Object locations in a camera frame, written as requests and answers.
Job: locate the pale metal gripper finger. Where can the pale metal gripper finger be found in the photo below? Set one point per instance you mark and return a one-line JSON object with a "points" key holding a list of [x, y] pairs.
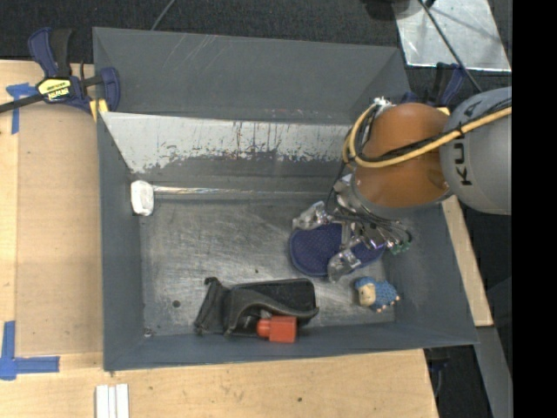
{"points": [[313, 218], [344, 263]]}

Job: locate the black tool with red block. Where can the black tool with red block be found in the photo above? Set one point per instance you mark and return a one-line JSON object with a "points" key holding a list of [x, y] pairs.
{"points": [[270, 296]]}

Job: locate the grey metal bin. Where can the grey metal bin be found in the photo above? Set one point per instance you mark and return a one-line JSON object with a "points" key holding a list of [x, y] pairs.
{"points": [[217, 242]]}

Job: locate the white rounded block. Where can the white rounded block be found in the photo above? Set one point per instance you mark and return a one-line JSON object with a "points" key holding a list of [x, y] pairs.
{"points": [[142, 197]]}

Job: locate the blue round cloth pad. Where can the blue round cloth pad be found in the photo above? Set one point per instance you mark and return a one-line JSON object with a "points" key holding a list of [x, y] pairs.
{"points": [[313, 246]]}

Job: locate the blue toy sheep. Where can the blue toy sheep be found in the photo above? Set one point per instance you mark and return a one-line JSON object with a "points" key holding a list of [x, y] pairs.
{"points": [[385, 294]]}

